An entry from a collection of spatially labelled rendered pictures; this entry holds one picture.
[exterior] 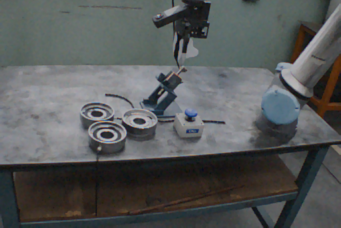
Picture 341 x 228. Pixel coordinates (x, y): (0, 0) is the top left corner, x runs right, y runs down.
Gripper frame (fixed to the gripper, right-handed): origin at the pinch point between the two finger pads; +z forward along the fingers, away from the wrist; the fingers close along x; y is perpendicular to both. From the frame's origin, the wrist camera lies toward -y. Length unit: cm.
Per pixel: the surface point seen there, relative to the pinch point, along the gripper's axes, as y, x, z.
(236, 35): 109, 147, 41
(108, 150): -24.3, -22.3, 16.5
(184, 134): -0.6, -16.8, 16.7
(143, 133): -13.0, -16.2, 16.0
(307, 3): 174, 145, 5
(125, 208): -17, -20, 43
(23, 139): -47, -13, 18
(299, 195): 52, -24, 47
